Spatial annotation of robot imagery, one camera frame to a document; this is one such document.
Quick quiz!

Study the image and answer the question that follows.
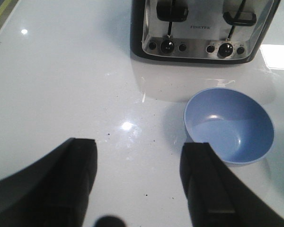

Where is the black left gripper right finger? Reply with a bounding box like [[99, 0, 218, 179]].
[[180, 142, 284, 227]]

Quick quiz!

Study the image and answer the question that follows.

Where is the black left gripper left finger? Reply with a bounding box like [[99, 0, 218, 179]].
[[0, 138, 98, 227]]

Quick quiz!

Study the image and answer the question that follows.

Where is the blue plastic bowl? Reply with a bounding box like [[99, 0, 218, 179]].
[[184, 87, 275, 165]]

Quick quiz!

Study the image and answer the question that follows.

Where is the black and chrome toaster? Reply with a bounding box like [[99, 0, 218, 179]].
[[130, 0, 280, 64]]

